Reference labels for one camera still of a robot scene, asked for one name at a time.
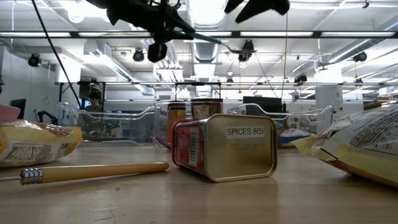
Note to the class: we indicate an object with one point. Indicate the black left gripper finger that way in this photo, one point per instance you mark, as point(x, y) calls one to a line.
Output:
point(180, 35)
point(182, 23)

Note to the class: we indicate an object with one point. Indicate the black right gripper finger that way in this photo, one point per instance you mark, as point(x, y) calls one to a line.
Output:
point(267, 7)
point(233, 4)

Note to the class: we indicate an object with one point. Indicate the brown spice jar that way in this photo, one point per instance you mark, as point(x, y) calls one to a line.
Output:
point(206, 110)

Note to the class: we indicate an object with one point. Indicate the orange spice jar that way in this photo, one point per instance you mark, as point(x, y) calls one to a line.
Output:
point(175, 116)

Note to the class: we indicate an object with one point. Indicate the clear plastic bin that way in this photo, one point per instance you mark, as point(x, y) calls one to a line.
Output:
point(321, 123)
point(124, 124)
point(186, 109)

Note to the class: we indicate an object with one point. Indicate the purple spoon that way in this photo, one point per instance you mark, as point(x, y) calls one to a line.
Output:
point(164, 143)

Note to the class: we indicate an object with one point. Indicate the gold red spice tin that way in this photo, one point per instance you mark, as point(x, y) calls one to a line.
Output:
point(236, 152)

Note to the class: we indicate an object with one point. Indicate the blue snack bag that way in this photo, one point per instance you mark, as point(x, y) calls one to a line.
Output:
point(293, 135)

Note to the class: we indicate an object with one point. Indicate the white yellow snack bag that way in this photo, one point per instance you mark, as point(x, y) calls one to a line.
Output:
point(367, 146)

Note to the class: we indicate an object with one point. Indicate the black background robot arm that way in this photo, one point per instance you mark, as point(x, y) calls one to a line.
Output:
point(46, 116)

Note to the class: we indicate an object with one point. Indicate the black ceiling spotlight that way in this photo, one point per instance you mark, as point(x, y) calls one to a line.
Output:
point(229, 81)
point(360, 57)
point(245, 57)
point(34, 60)
point(138, 56)
point(300, 78)

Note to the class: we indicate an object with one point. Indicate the black monitor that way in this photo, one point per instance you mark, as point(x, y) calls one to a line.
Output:
point(18, 107)
point(264, 104)

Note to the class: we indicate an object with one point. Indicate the person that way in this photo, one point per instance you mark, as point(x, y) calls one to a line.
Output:
point(94, 99)

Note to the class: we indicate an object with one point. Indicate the monitor with blue screen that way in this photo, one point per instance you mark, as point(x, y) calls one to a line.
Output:
point(84, 93)

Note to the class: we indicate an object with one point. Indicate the pink bowl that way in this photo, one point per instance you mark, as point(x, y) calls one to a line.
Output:
point(7, 113)

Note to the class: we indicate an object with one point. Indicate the silver ventilation duct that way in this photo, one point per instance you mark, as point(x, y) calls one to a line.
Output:
point(206, 18)

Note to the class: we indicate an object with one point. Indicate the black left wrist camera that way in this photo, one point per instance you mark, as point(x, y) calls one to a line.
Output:
point(157, 52)

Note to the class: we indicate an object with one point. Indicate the black overhead frame bar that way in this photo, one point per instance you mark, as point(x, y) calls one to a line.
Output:
point(280, 34)

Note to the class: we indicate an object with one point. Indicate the black background rig frame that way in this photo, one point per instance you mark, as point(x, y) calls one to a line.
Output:
point(59, 102)

